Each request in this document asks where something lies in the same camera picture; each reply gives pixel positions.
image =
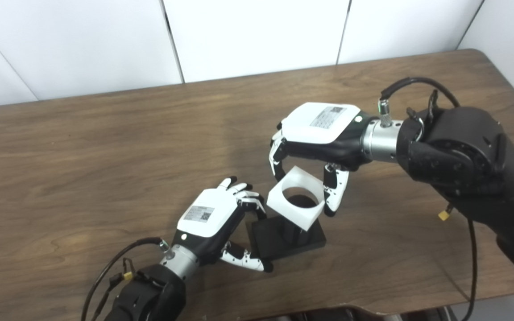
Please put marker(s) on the white and black left hand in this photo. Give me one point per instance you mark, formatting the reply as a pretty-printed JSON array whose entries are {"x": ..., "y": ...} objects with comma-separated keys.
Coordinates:
[{"x": 208, "y": 218}]

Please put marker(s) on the white and black right hand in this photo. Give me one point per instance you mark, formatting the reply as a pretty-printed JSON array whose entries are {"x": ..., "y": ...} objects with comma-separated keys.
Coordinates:
[{"x": 319, "y": 125}]

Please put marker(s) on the black peg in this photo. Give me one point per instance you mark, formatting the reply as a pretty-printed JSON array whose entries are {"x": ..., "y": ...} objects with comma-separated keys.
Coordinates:
[{"x": 275, "y": 238}]

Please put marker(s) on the white square piece with hole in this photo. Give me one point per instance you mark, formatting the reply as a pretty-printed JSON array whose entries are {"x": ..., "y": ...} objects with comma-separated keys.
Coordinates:
[{"x": 304, "y": 216}]

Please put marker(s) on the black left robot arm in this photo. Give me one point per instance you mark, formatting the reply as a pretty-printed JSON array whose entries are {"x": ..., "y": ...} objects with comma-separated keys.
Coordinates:
[{"x": 150, "y": 296}]

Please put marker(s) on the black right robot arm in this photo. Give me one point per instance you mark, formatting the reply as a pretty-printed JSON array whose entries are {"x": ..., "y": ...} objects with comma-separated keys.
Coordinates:
[{"x": 462, "y": 151}]

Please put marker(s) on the dark robot torso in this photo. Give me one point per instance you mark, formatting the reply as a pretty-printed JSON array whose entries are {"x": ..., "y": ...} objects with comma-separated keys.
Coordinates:
[{"x": 350, "y": 314}]

